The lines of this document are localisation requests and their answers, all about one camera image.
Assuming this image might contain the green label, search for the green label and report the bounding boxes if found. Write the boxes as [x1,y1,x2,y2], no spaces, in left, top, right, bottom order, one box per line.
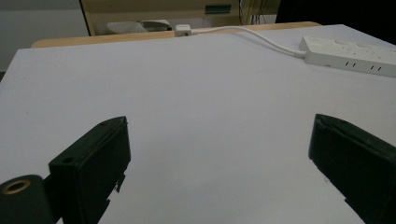
[204,4,233,15]

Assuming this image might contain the white plug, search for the white plug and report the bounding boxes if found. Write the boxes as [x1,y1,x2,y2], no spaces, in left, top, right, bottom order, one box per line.
[174,23,192,38]

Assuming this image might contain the grey shoe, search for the grey shoe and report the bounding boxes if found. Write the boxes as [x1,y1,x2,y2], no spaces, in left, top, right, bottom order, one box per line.
[106,19,173,35]

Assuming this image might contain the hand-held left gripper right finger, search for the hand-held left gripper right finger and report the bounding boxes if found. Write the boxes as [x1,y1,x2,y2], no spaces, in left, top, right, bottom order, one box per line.
[308,113,396,224]

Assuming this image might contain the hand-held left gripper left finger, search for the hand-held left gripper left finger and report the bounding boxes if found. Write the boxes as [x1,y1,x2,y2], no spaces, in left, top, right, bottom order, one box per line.
[48,116,132,224]

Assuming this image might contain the bundle of dark cables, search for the bundle of dark cables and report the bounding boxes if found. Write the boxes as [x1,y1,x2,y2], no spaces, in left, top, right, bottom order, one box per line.
[237,0,269,26]

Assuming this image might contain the white power strip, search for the white power strip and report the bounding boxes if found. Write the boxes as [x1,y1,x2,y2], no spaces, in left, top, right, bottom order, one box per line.
[298,35,396,78]

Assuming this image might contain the beige cabinet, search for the beige cabinet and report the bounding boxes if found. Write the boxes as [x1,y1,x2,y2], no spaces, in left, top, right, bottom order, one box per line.
[78,0,281,36]

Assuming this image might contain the white power cable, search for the white power cable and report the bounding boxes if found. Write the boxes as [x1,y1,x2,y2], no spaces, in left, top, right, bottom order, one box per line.
[190,25,307,59]

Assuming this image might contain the wooden table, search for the wooden table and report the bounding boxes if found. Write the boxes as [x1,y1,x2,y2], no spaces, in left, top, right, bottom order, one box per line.
[31,21,321,49]

